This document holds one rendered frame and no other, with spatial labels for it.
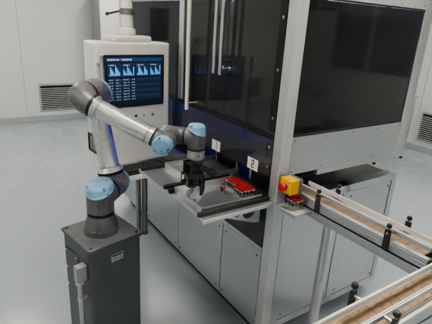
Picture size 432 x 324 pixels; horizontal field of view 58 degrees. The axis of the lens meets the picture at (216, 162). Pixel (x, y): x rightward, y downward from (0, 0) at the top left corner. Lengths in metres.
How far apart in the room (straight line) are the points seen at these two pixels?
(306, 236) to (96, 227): 1.10
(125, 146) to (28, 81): 4.57
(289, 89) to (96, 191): 0.93
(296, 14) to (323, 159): 0.73
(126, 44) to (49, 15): 4.58
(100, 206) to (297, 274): 1.16
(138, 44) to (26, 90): 4.66
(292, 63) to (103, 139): 0.88
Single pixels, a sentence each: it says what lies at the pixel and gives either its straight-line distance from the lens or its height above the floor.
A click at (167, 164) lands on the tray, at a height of 0.91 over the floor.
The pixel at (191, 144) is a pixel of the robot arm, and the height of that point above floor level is 1.20.
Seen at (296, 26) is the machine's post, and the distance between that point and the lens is 1.73.
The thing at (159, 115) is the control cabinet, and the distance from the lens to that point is 2.59.
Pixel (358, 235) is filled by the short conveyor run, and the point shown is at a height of 0.88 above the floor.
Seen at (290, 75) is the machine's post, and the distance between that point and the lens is 1.74.
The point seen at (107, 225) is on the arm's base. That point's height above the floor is 0.84.
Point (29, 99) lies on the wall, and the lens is 7.00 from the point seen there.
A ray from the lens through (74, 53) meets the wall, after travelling 7.04.
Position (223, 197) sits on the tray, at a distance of 1.91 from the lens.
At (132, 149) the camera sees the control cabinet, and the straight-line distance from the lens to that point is 2.55.
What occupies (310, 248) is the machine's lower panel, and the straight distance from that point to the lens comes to 2.26.
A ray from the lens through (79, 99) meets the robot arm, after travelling 1.62.
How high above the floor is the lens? 1.68
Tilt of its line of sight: 20 degrees down
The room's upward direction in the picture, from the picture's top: 3 degrees clockwise
